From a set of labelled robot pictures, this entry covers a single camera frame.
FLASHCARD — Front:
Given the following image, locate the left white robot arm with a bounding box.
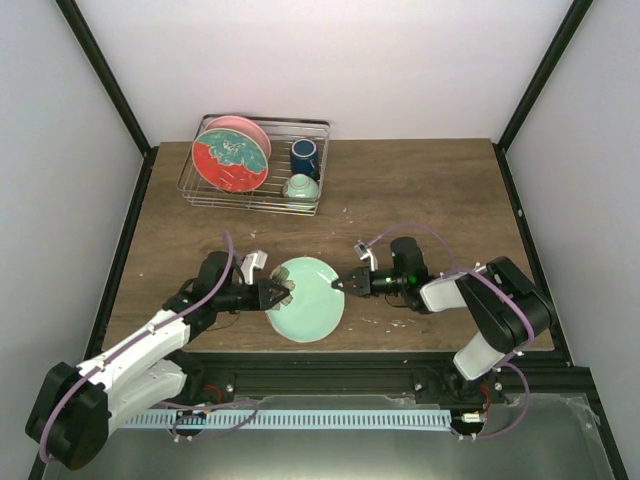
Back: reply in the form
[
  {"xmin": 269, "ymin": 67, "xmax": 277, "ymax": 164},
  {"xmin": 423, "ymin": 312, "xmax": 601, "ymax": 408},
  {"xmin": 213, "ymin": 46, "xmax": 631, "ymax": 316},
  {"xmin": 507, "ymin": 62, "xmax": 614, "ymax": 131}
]
[{"xmin": 25, "ymin": 250, "xmax": 294, "ymax": 470}]

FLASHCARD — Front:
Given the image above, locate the dark blue mug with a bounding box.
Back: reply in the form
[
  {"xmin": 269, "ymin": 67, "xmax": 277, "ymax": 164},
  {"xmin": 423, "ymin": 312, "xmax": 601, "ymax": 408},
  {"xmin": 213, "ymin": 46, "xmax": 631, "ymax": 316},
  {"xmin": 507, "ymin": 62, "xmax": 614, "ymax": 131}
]
[{"xmin": 290, "ymin": 138, "xmax": 320, "ymax": 181}]

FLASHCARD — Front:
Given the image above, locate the green floral plate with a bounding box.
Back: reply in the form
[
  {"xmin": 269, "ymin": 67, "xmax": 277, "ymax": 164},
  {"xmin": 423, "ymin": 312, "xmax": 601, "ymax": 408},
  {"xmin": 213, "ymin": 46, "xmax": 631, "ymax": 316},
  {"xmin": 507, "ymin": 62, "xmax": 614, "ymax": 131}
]
[{"xmin": 266, "ymin": 257, "xmax": 345, "ymax": 343}]

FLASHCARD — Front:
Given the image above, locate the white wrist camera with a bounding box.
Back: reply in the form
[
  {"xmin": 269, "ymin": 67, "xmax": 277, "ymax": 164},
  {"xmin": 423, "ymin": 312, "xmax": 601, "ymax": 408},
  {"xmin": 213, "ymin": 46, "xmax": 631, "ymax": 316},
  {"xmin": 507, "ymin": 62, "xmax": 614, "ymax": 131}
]
[
  {"xmin": 240, "ymin": 250, "xmax": 268, "ymax": 285},
  {"xmin": 354, "ymin": 242, "xmax": 379, "ymax": 271}
]

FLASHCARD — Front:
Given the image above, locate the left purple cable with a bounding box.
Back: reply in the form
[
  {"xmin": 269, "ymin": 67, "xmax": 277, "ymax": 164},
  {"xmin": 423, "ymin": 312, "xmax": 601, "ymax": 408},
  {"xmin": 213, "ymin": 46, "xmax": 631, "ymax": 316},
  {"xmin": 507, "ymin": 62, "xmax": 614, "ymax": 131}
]
[{"xmin": 38, "ymin": 230, "xmax": 236, "ymax": 464}]

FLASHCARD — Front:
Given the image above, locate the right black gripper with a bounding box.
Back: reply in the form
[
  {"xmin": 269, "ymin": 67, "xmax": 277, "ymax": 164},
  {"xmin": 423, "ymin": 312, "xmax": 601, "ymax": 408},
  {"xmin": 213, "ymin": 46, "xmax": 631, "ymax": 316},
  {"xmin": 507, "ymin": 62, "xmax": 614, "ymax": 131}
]
[{"xmin": 331, "ymin": 267, "xmax": 407, "ymax": 300}]

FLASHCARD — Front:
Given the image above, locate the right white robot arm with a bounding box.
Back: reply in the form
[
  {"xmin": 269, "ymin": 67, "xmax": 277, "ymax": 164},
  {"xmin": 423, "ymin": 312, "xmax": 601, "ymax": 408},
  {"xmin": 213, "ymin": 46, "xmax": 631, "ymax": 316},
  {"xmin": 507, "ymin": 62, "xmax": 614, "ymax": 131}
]
[{"xmin": 332, "ymin": 236, "xmax": 557, "ymax": 403}]

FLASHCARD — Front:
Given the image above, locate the light blue slotted strip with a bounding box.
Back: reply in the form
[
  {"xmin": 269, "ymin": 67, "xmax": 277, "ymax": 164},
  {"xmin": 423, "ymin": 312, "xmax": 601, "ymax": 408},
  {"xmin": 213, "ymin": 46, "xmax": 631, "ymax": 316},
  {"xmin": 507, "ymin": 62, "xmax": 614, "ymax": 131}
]
[{"xmin": 123, "ymin": 409, "xmax": 452, "ymax": 431}]

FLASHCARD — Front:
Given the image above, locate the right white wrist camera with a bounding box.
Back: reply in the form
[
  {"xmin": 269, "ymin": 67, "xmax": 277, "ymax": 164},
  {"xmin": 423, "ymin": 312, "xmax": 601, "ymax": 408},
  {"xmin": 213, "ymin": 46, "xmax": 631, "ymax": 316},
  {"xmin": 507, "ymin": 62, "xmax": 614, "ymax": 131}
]
[{"xmin": 354, "ymin": 242, "xmax": 379, "ymax": 271}]

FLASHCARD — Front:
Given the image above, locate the wire dish rack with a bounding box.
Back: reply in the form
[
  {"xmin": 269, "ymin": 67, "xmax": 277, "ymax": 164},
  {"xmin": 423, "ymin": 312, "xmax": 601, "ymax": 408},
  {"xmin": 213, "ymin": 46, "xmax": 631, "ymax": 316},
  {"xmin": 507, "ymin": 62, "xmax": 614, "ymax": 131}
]
[{"xmin": 177, "ymin": 114, "xmax": 330, "ymax": 216}]

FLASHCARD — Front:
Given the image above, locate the pink plate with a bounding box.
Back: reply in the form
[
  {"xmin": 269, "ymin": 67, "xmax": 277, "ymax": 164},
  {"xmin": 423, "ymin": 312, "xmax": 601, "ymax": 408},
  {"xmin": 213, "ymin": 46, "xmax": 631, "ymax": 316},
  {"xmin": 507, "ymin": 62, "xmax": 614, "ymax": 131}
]
[{"xmin": 204, "ymin": 115, "xmax": 272, "ymax": 159}]

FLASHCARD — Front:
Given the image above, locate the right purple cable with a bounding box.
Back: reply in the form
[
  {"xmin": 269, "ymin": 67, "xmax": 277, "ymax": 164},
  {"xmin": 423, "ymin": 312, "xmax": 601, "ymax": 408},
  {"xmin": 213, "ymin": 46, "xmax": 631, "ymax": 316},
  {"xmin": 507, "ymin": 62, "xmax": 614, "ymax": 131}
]
[{"xmin": 367, "ymin": 223, "xmax": 535, "ymax": 441}]

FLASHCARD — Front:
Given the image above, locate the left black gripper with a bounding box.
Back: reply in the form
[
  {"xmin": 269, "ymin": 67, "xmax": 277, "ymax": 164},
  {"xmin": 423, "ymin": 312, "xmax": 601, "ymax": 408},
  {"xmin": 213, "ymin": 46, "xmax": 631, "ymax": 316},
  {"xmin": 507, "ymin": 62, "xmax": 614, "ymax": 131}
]
[{"xmin": 216, "ymin": 280, "xmax": 290, "ymax": 313}]

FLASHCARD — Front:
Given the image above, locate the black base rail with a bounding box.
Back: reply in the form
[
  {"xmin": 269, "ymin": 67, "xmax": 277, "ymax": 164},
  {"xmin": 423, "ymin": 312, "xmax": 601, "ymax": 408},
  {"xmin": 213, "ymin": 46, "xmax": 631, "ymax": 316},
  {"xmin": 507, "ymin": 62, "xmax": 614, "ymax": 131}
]
[{"xmin": 169, "ymin": 351, "xmax": 591, "ymax": 406}]

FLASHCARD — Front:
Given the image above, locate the red plate underneath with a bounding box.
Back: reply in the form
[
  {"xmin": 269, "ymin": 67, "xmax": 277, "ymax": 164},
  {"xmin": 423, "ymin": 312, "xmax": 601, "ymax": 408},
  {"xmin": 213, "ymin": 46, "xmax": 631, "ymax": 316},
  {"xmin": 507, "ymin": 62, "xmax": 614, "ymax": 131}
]
[{"xmin": 191, "ymin": 128, "xmax": 268, "ymax": 193}]

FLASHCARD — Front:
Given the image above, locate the green floral bowl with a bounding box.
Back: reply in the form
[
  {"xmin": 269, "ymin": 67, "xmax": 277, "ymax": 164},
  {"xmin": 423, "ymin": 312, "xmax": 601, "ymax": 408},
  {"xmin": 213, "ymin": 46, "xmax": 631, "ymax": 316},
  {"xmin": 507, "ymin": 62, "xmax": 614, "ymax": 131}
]
[{"xmin": 282, "ymin": 174, "xmax": 320, "ymax": 201}]

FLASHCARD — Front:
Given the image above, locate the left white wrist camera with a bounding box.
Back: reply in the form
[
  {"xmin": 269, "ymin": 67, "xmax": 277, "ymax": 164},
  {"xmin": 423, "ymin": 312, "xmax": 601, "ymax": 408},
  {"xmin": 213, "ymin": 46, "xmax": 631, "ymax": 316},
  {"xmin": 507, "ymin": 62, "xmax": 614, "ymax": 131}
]
[{"xmin": 240, "ymin": 250, "xmax": 268, "ymax": 285}]

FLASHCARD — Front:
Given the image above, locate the purple cable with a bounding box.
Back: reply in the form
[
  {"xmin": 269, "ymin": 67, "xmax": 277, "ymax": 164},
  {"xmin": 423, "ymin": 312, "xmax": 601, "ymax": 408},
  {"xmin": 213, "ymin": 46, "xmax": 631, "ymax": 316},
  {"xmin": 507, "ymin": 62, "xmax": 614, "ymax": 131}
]
[
  {"xmin": 38, "ymin": 230, "xmax": 236, "ymax": 464},
  {"xmin": 367, "ymin": 223, "xmax": 535, "ymax": 441}
]

